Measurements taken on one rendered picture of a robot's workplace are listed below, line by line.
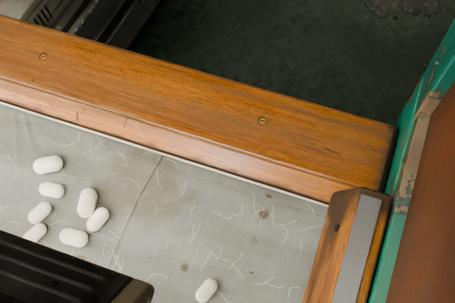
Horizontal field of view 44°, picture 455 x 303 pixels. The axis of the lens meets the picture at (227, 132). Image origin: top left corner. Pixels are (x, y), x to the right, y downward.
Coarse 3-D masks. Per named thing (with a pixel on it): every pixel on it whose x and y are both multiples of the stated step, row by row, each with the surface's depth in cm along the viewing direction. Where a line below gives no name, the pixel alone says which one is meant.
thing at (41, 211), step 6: (42, 204) 70; (48, 204) 71; (36, 210) 70; (42, 210) 70; (48, 210) 70; (30, 216) 70; (36, 216) 70; (42, 216) 70; (30, 222) 70; (36, 222) 70
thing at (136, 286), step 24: (0, 240) 37; (24, 240) 38; (0, 264) 35; (24, 264) 35; (48, 264) 36; (72, 264) 37; (96, 264) 37; (0, 288) 32; (24, 288) 33; (48, 288) 33; (72, 288) 34; (96, 288) 35; (120, 288) 35; (144, 288) 36
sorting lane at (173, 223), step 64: (0, 128) 76; (64, 128) 76; (0, 192) 73; (64, 192) 73; (128, 192) 72; (192, 192) 71; (256, 192) 71; (128, 256) 69; (192, 256) 69; (256, 256) 68
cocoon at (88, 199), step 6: (84, 192) 70; (90, 192) 70; (96, 192) 71; (84, 198) 70; (90, 198) 70; (96, 198) 71; (78, 204) 70; (84, 204) 70; (90, 204) 70; (78, 210) 70; (84, 210) 69; (90, 210) 70; (84, 216) 70; (90, 216) 70
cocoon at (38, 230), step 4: (36, 224) 70; (40, 224) 70; (32, 228) 70; (36, 228) 69; (40, 228) 69; (44, 228) 70; (28, 232) 69; (32, 232) 69; (36, 232) 69; (40, 232) 69; (44, 232) 70; (24, 236) 69; (28, 236) 69; (32, 236) 69; (36, 236) 69; (40, 236) 70; (32, 240) 69; (36, 240) 70
